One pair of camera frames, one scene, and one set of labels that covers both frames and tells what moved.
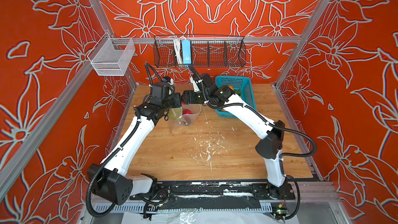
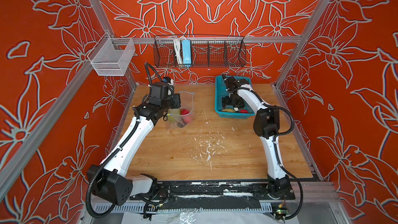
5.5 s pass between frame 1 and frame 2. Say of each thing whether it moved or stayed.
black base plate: stayed
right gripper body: moved
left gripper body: stayed
